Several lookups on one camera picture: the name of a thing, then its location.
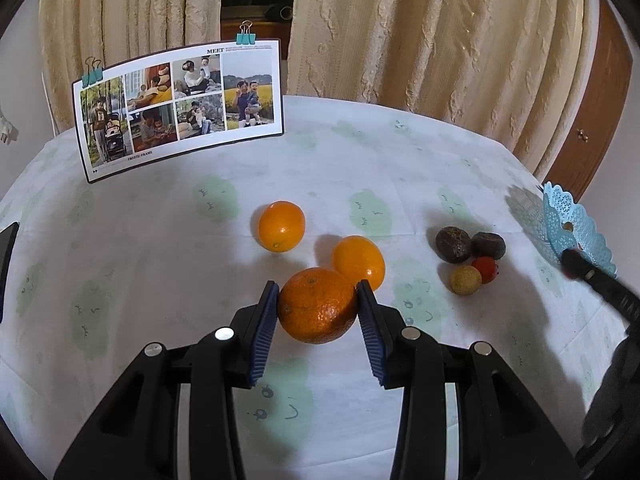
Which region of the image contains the black flat object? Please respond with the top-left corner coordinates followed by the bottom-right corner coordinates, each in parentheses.
top-left (0, 221), bottom-right (20, 323)

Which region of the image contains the photo collage poster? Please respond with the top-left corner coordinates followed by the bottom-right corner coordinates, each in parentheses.
top-left (72, 40), bottom-right (286, 184)

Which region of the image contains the brown wooden furniture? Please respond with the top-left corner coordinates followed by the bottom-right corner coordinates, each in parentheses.
top-left (220, 5), bottom-right (296, 61)

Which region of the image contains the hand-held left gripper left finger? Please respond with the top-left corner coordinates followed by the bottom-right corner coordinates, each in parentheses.
top-left (52, 280), bottom-right (281, 480)

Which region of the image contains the light blue lattice basket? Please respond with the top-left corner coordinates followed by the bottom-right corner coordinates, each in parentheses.
top-left (542, 181), bottom-right (618, 278)

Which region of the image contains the white wall plug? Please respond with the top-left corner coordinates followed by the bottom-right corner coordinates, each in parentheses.
top-left (0, 110), bottom-right (18, 146)

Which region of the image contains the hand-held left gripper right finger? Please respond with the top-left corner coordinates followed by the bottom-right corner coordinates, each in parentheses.
top-left (355, 280), bottom-right (583, 480)

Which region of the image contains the narrow cream embossed curtain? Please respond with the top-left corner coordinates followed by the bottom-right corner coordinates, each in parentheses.
top-left (39, 0), bottom-right (226, 136)

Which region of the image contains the brown wooden door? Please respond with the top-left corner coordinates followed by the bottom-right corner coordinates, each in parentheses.
top-left (542, 0), bottom-right (635, 201)

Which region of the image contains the wide cream embossed curtain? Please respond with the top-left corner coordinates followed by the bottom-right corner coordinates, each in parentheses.
top-left (285, 0), bottom-right (601, 181)

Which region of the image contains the smooth orange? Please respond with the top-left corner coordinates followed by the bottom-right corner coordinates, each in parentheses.
top-left (258, 201), bottom-right (306, 253)
top-left (332, 235), bottom-right (386, 292)

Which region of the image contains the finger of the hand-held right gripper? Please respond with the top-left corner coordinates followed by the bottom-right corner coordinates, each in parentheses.
top-left (559, 249), bottom-right (640, 322)

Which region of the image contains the small red fruit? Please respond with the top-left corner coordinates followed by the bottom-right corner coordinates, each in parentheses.
top-left (471, 256), bottom-right (501, 285)

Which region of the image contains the dark brown round fruit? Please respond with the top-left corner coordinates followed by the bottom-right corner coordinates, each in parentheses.
top-left (435, 227), bottom-right (473, 264)
top-left (471, 232), bottom-right (507, 261)

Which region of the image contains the large dimpled orange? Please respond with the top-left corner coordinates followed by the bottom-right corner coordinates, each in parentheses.
top-left (277, 267), bottom-right (359, 345)

